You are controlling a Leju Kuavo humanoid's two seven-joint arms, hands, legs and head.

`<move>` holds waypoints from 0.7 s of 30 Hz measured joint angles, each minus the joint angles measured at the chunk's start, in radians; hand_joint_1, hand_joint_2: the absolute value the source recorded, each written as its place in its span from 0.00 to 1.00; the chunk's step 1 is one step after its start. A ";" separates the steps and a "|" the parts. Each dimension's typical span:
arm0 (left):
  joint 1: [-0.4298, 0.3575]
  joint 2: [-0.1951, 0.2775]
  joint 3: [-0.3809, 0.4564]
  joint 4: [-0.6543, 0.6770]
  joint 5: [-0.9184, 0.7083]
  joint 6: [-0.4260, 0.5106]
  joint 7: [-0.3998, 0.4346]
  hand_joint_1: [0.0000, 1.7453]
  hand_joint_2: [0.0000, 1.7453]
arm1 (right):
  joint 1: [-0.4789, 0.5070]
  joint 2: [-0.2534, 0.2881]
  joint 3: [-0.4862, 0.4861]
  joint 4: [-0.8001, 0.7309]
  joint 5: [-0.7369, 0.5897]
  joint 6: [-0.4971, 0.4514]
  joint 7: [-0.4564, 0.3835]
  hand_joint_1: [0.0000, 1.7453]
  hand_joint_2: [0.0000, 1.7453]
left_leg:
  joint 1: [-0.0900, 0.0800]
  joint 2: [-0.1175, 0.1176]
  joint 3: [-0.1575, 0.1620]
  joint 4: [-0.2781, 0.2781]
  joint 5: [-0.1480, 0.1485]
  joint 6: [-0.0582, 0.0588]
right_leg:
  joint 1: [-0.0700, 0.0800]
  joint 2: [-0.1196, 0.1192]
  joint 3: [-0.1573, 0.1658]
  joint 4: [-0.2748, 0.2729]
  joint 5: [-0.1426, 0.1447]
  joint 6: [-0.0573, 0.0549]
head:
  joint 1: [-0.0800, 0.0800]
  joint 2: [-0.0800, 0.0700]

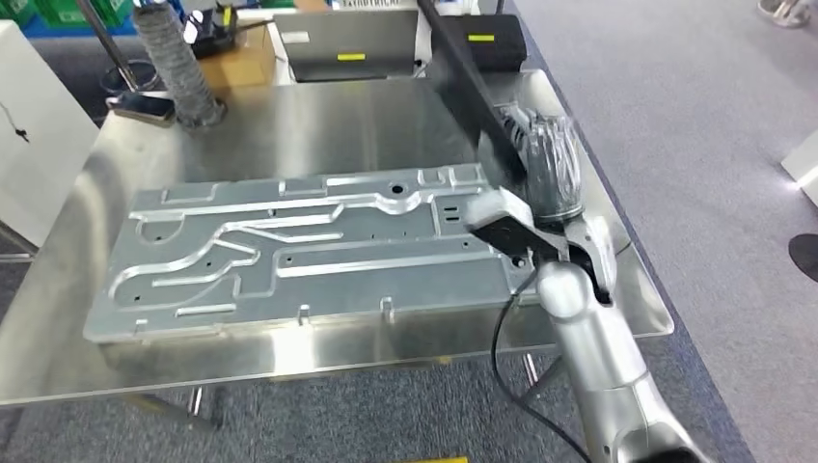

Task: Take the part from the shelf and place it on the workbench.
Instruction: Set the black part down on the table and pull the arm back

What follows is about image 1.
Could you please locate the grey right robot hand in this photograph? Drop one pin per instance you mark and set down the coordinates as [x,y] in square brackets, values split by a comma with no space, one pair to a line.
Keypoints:
[553,179]

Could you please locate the black plastic plate part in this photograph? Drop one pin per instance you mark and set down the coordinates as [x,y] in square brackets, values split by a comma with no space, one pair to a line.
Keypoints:
[466,96]

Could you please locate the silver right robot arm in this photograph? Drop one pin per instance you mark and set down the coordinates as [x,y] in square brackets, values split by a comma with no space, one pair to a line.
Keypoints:
[594,358]

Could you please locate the stainless steel workbench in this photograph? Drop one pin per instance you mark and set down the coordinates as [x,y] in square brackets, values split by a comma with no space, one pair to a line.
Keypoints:
[351,128]

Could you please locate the black device with yellow label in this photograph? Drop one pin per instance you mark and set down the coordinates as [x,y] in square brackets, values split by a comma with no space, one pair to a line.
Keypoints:
[498,54]

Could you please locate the grey device with yellow label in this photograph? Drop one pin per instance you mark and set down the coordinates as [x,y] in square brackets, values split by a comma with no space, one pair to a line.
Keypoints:
[345,38]

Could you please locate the white box furniture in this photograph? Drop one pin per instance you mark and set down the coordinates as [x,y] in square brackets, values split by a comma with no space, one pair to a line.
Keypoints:
[805,169]

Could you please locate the machined aluminium fixture plate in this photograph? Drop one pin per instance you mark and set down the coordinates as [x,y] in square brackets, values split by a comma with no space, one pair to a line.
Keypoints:
[319,281]

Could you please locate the black round floor base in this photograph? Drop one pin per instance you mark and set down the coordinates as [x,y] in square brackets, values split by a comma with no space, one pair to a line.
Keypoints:
[806,255]

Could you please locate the person's foot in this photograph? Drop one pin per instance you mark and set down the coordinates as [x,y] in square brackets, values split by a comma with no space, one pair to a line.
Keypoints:
[786,13]

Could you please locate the yellow floor tape square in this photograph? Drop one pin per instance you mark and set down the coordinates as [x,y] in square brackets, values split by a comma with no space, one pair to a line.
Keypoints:
[434,460]

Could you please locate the brown cardboard box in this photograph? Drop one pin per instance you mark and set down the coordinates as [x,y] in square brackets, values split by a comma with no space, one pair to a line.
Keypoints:
[243,67]

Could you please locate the small black device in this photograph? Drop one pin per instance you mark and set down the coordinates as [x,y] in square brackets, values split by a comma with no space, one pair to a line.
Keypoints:
[214,35]

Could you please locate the black phone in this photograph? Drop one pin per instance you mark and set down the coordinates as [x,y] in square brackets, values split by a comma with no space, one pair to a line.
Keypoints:
[140,107]

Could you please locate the green plastic crate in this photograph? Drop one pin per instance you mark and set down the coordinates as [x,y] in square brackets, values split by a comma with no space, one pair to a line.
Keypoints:
[16,9]
[64,11]

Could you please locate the blue low platform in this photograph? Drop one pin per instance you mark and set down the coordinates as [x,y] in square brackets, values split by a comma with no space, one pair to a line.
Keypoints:
[57,30]

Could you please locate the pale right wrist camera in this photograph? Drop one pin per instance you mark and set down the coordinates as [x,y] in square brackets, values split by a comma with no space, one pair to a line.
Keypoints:
[505,230]

